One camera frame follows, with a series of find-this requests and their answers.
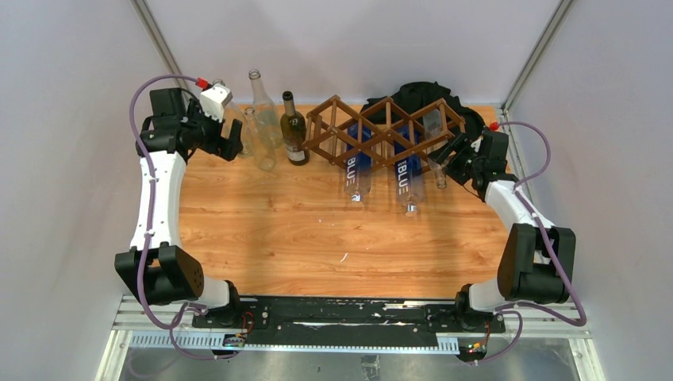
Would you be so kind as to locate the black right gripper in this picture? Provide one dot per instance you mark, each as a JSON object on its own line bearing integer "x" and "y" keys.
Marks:
{"x": 441, "y": 154}

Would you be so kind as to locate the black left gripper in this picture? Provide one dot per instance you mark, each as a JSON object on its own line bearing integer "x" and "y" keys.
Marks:
{"x": 226, "y": 148}

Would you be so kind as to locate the slim clear bottle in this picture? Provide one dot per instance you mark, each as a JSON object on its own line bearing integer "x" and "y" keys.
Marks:
{"x": 262, "y": 145}

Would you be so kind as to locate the clear glass bottle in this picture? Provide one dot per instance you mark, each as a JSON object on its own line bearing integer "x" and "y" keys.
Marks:
{"x": 265, "y": 109}

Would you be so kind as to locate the dark green wine bottle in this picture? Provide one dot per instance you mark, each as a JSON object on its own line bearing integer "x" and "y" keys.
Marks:
{"x": 293, "y": 126}

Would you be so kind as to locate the blue label clear bottle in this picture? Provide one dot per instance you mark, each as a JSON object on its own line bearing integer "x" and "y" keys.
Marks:
{"x": 357, "y": 178}

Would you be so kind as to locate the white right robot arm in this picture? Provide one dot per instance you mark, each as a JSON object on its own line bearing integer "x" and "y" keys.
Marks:
{"x": 537, "y": 262}

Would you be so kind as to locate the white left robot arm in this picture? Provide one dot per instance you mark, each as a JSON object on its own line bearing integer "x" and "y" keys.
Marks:
{"x": 156, "y": 268}

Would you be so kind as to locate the brown wooden wine rack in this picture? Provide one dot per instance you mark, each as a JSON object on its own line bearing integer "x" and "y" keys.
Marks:
{"x": 337, "y": 132}

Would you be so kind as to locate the black cloth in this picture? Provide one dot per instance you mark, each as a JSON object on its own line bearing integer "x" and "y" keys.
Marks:
{"x": 414, "y": 96}

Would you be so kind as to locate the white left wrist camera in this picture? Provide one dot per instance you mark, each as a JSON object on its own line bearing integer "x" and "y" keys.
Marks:
{"x": 214, "y": 100}

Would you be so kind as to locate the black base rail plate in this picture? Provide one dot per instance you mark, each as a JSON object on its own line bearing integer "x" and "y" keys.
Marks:
{"x": 348, "y": 322}

